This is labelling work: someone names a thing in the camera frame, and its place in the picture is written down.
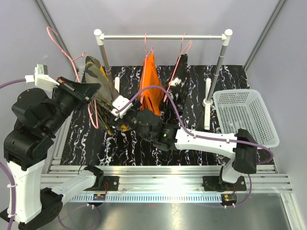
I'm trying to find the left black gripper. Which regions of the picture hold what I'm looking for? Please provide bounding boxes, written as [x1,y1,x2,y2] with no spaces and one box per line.
[43,76,101,136]

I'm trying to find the orange trousers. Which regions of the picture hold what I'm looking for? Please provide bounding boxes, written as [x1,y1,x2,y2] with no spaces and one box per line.
[138,53,164,116]

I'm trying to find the pink wire hanger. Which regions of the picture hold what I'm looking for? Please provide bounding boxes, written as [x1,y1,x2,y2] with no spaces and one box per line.
[46,26,99,129]
[139,33,154,106]
[166,39,193,93]

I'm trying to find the black and white trousers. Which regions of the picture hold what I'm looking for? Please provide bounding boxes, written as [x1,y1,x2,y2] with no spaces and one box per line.
[165,54,191,115]

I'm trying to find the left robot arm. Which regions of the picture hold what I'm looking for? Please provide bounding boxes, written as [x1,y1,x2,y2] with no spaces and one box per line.
[0,76,104,230]

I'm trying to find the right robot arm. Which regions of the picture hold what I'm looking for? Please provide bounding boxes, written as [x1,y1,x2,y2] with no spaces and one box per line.
[111,98,257,190]

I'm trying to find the white and silver clothes rack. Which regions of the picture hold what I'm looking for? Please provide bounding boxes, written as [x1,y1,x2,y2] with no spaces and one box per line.
[94,29,233,130]

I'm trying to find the white plastic basket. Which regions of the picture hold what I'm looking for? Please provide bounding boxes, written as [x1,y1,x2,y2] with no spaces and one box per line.
[213,89,280,148]

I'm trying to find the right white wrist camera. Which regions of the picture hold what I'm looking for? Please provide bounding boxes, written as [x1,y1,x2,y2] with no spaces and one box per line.
[111,95,133,118]

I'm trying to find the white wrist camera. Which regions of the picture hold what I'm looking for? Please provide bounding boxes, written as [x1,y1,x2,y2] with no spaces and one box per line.
[24,64,59,92]
[111,95,133,118]

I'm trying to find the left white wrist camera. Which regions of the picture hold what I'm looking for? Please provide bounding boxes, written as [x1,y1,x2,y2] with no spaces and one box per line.
[24,64,59,92]

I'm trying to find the aluminium mounting rail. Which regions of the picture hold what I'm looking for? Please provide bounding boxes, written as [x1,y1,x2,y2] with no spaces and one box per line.
[39,165,295,203]

